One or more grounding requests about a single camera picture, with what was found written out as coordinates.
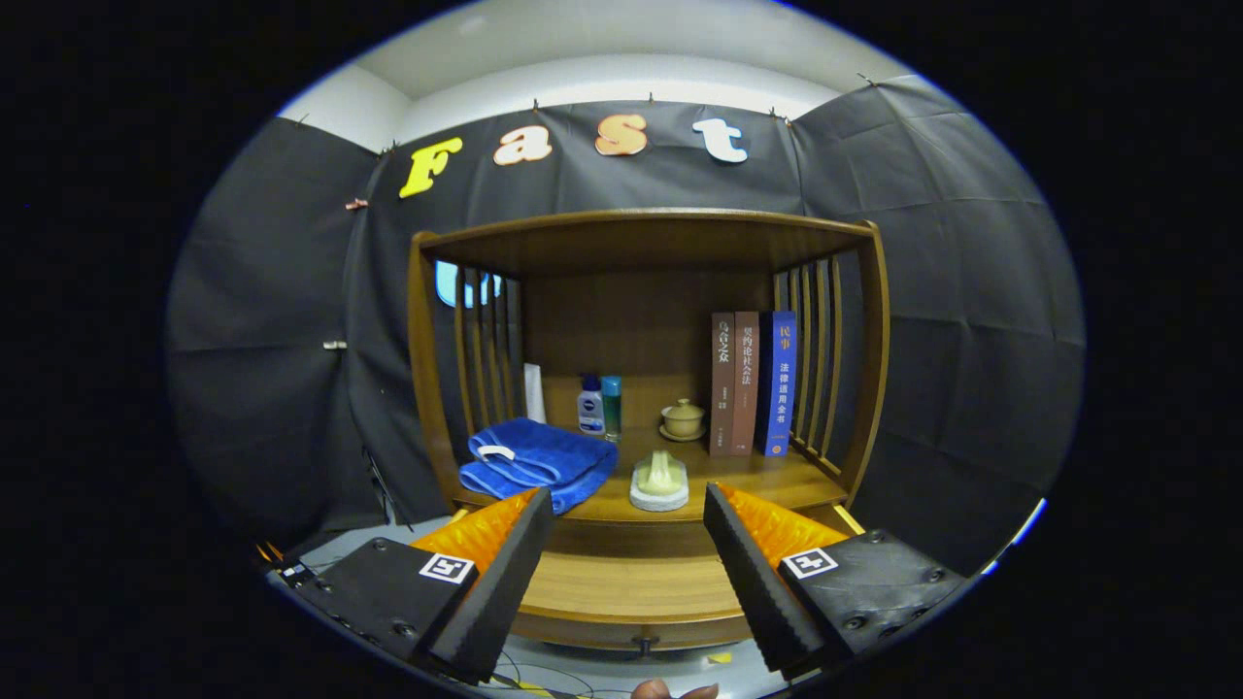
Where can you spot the black backdrop cloth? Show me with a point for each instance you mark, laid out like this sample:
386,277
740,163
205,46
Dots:
952,311

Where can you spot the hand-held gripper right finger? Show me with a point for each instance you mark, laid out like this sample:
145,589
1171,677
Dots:
757,592

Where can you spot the teal bottle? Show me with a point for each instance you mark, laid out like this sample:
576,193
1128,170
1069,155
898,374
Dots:
612,408

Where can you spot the yellow lidded teacup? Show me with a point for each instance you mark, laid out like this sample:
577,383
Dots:
684,417

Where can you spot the reddish brown book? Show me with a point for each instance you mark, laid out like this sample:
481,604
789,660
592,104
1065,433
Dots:
746,388

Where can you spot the dark brown book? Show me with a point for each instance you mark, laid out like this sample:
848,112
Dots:
722,388

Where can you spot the folded blue towel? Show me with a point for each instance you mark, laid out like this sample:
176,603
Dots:
544,461

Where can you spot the wooden countertop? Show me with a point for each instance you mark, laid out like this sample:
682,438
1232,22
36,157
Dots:
757,481

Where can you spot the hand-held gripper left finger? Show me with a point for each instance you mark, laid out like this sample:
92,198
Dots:
495,592

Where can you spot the wooden drawer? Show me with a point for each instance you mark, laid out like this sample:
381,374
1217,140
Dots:
631,582

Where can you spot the yellow saucer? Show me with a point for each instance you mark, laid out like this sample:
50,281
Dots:
683,437

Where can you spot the white tube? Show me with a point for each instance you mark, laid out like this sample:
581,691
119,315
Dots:
534,393

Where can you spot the cream scrub brush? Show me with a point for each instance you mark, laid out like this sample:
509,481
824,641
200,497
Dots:
660,481

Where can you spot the wooden cabinet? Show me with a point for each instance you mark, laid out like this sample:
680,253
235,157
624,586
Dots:
631,320

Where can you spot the blue book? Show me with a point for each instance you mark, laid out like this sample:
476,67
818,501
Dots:
779,388

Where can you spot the white lotion bottle blue cap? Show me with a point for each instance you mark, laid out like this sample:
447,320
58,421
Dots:
590,410

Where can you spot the black device with orange tips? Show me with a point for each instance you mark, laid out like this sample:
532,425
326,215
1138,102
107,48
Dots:
291,568

